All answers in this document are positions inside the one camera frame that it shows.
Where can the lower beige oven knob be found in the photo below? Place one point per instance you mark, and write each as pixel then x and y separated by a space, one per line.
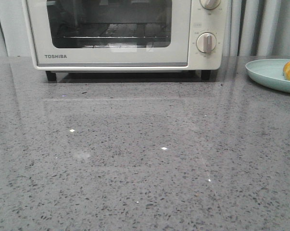
pixel 206 42

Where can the beige oven knob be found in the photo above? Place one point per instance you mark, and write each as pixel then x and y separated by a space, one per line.
pixel 210 4
pixel 206 42

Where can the light green round plate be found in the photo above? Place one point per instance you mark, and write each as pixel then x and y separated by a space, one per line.
pixel 269 73

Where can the upper beige oven knob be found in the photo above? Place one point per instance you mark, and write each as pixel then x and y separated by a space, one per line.
pixel 210 4

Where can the white Toshiba toaster oven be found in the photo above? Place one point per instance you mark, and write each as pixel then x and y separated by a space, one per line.
pixel 201 21

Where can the metal wire oven rack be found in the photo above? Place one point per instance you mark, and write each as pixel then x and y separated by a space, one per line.
pixel 140 35

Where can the oven glass door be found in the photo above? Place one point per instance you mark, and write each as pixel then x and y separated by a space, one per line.
pixel 45 16

